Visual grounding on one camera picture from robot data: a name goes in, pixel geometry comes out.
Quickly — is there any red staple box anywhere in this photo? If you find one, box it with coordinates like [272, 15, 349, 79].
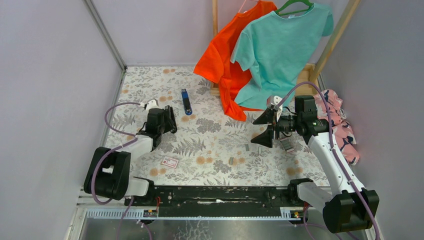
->
[161, 156, 179, 169]

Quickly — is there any wooden clothes rack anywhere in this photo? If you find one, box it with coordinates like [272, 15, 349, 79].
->
[210, 0, 361, 96]

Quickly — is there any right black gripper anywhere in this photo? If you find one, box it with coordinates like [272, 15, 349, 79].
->
[250, 107, 301, 148]

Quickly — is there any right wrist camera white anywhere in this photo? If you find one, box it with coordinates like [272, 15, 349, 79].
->
[266, 95, 283, 121]

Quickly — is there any orange t-shirt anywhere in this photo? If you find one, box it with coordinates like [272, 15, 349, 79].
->
[193, 0, 277, 122]

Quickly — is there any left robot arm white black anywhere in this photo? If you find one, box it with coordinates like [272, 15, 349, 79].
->
[83, 105, 178, 206]

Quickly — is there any green clothes hanger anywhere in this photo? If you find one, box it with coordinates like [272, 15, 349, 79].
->
[275, 0, 314, 16]

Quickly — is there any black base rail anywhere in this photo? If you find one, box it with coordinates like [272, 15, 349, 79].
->
[131, 185, 304, 219]

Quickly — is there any blue stapler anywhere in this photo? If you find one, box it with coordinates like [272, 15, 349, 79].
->
[181, 88, 193, 116]

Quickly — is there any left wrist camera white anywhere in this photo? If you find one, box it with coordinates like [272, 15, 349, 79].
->
[139, 98, 160, 112]

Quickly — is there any teal t-shirt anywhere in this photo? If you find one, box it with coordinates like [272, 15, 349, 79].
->
[230, 3, 334, 110]

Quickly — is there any pink clothes hanger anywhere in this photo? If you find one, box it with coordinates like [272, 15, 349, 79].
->
[237, 0, 259, 13]

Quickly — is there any pink patterned cloth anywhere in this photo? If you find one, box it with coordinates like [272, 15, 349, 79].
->
[313, 89, 360, 165]

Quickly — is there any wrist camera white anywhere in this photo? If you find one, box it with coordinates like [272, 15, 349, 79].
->
[266, 95, 283, 121]
[139, 98, 160, 112]

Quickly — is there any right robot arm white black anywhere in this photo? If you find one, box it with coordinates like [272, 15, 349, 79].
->
[251, 95, 380, 234]

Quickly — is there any floral table mat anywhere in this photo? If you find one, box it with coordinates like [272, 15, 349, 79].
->
[105, 66, 329, 187]

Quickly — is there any small black stapler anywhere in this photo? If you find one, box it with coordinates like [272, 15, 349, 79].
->
[164, 105, 178, 134]

